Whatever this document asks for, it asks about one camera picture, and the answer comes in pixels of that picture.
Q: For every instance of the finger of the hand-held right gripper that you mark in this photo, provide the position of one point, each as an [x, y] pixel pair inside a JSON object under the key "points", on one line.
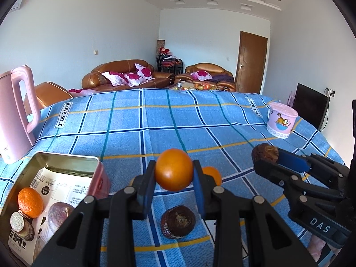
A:
{"points": [[292, 160], [269, 171]]}

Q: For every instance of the brown wooden door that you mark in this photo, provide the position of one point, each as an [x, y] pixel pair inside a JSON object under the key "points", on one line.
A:
{"points": [[250, 64]]}

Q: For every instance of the blue plaid tablecloth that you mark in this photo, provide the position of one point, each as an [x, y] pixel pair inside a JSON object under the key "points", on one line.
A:
{"points": [[167, 122]]}

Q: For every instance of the red flower bunch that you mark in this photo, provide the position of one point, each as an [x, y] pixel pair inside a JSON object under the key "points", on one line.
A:
{"points": [[164, 50]]}

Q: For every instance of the pink cartoon cup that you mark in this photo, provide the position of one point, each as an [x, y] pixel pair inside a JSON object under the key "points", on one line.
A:
{"points": [[281, 119]]}

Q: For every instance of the stacked dark chairs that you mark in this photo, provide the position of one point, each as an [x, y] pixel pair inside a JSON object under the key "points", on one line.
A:
{"points": [[168, 65]]}

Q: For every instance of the dark mangosteen with sticker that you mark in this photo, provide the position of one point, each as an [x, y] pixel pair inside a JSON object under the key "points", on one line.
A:
{"points": [[178, 222]]}

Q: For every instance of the wall power outlet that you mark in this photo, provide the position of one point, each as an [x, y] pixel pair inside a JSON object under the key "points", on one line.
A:
{"points": [[331, 92]]}

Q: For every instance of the brown leather armchair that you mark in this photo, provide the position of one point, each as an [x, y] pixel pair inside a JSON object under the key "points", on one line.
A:
{"points": [[50, 94], [205, 68]]}

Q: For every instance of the cluttered coffee table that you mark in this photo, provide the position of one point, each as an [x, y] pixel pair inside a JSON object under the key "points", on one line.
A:
{"points": [[194, 86]]}

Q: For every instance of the pink electric kettle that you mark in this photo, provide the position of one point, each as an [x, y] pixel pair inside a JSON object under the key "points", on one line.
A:
{"points": [[11, 116]]}

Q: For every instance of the pink cloth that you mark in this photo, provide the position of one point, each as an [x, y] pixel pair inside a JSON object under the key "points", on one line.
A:
{"points": [[83, 91]]}

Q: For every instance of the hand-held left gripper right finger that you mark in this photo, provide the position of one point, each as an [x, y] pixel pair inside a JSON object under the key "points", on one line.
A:
{"points": [[199, 192]]}

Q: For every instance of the black television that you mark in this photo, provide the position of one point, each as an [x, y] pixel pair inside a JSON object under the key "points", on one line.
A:
{"points": [[308, 105]]}

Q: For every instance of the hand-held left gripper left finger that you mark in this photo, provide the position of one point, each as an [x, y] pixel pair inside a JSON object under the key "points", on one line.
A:
{"points": [[146, 192]]}

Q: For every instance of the tall patterned vase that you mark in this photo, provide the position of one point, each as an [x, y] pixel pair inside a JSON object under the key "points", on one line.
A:
{"points": [[160, 46]]}

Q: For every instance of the person's right hand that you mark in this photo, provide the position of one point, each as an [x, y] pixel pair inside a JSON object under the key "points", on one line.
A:
{"points": [[317, 250]]}

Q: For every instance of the white magenta floral pillow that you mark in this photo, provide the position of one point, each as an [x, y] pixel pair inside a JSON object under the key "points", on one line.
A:
{"points": [[200, 75], [115, 78], [143, 71], [135, 78]]}

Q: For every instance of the brown leather sofa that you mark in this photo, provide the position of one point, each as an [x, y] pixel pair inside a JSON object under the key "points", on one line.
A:
{"points": [[119, 65]]}

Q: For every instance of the orange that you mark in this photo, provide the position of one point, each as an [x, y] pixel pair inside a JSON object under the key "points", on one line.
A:
{"points": [[173, 169], [214, 175], [30, 202]]}

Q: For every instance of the pink tin box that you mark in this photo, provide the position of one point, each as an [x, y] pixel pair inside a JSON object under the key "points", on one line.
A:
{"points": [[69, 164]]}

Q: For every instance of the printed paper leaflet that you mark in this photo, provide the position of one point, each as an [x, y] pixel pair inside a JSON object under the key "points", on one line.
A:
{"points": [[64, 186]]}

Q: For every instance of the purple blanket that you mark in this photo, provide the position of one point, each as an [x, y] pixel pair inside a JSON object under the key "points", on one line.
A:
{"points": [[222, 77]]}

